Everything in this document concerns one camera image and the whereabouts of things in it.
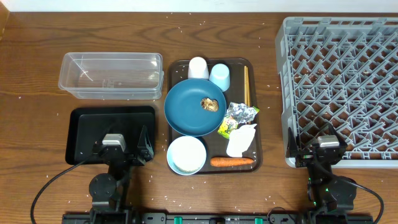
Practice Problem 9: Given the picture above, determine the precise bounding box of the dark brown serving tray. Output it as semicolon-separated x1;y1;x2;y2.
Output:
164;57;259;175

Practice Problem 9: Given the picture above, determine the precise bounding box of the orange carrot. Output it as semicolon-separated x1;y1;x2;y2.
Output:
210;157;254;167

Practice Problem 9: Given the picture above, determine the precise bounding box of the light blue plastic cup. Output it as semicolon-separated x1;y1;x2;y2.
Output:
209;63;230;92

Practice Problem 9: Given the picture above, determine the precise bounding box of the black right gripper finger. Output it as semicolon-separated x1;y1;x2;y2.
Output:
285;128;300;158
327;123;348;149

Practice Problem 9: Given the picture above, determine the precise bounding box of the left wooden chopstick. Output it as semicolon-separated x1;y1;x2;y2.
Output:
244;66;248;105

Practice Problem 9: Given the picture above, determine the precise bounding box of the white plastic cup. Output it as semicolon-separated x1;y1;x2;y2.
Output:
188;57;210;80

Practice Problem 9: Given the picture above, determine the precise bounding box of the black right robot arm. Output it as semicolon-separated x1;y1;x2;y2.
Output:
285;124;356;223

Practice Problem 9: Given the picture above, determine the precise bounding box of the clear plastic bin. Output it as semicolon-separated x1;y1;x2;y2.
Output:
58;52;164;100

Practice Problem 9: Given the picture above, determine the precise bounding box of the grey dishwasher rack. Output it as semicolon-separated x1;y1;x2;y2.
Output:
275;17;397;169

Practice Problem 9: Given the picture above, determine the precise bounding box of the brown food scrap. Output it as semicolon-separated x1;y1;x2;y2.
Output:
201;97;219;112

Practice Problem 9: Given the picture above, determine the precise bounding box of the right wooden chopstick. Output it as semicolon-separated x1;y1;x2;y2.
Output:
247;67;251;107

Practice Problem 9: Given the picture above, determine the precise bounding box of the crumpled foil snack wrapper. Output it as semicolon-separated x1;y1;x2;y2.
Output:
218;102;259;139

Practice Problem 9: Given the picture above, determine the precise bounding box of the light blue bowl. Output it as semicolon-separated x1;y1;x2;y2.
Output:
167;136;206;175

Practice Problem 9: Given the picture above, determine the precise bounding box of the black plastic tray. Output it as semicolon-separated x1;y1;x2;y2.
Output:
65;106;155;165

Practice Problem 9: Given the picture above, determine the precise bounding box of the wooden chopstick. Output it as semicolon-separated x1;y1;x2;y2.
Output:
244;66;248;105
247;67;251;107

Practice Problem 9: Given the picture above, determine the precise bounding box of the dark blue plate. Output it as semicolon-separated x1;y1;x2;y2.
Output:
164;79;227;137

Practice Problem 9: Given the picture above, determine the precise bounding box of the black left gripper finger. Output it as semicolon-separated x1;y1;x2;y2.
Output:
137;126;154;162
106;119;124;134

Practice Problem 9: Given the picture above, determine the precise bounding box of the crumpled white paper napkin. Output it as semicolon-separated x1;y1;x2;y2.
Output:
226;124;257;157

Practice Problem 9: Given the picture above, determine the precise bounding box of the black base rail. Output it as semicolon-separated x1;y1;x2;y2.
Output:
61;212;374;224

